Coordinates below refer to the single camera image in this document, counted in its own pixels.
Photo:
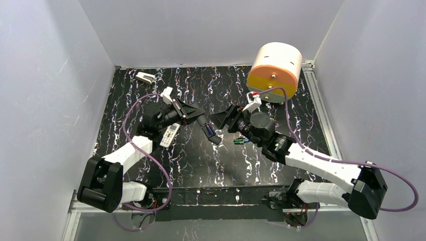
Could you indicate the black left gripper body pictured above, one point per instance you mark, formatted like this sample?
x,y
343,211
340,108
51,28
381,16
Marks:
x,y
181,109

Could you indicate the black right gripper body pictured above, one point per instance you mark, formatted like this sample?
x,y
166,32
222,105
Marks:
x,y
234,117

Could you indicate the purple battery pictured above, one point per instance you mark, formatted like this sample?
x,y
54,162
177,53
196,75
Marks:
x,y
210,130

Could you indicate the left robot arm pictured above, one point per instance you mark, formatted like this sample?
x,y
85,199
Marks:
x,y
102,184

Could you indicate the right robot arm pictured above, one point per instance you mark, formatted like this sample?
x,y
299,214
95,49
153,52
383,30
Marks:
x,y
359,187

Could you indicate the white remote control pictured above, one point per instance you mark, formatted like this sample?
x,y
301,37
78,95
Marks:
x,y
169,135

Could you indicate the small white clip object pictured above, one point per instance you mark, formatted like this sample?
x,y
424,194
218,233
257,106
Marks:
x,y
145,77

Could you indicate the pink orange cylindrical drawer box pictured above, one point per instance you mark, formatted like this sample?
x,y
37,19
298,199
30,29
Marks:
x,y
276,64

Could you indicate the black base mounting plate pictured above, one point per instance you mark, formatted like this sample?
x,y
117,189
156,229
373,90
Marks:
x,y
235,202

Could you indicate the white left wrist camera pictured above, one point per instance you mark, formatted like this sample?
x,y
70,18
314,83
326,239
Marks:
x,y
165,95

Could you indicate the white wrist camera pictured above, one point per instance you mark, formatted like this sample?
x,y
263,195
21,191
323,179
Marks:
x,y
254,101
165,95

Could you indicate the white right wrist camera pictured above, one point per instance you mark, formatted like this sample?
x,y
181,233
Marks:
x,y
254,101

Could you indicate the aluminium frame rail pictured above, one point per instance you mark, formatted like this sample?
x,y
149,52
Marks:
x,y
359,230

